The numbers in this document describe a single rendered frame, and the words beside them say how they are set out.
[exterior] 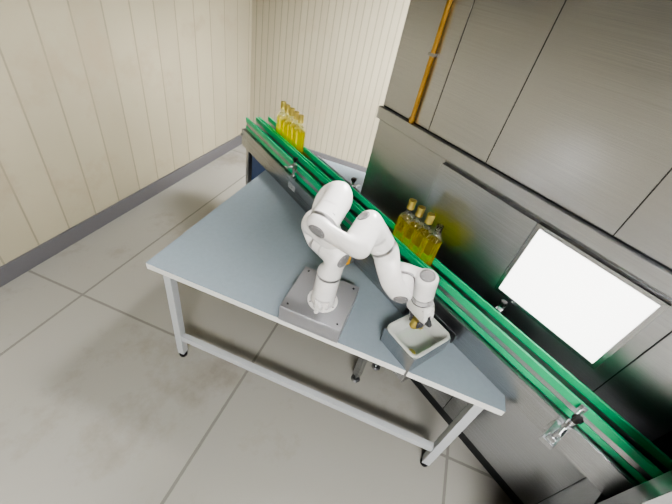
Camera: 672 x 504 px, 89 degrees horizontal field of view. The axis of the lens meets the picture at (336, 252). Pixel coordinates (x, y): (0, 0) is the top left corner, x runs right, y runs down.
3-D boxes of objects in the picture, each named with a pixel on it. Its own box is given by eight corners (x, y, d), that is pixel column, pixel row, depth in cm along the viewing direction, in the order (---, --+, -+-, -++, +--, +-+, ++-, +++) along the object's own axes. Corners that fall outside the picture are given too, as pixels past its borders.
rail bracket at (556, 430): (559, 437, 120) (602, 406, 106) (535, 464, 111) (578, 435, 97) (546, 424, 123) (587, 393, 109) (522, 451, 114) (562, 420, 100)
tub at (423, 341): (445, 348, 145) (453, 336, 139) (407, 372, 133) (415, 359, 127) (416, 319, 154) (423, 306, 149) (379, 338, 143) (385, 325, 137)
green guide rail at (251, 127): (414, 291, 149) (421, 278, 144) (413, 292, 148) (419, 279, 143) (247, 128, 248) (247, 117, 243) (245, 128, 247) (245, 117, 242)
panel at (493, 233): (597, 366, 122) (673, 302, 101) (593, 369, 121) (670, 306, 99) (420, 224, 173) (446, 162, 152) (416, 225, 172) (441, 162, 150)
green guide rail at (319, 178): (426, 286, 153) (432, 273, 148) (424, 287, 152) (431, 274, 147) (256, 127, 252) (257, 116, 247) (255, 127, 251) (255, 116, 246)
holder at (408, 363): (452, 344, 148) (459, 333, 143) (407, 372, 133) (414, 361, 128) (424, 315, 158) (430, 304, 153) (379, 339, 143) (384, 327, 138)
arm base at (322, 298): (333, 321, 135) (341, 295, 125) (302, 313, 135) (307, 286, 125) (339, 293, 147) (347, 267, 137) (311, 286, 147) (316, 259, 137)
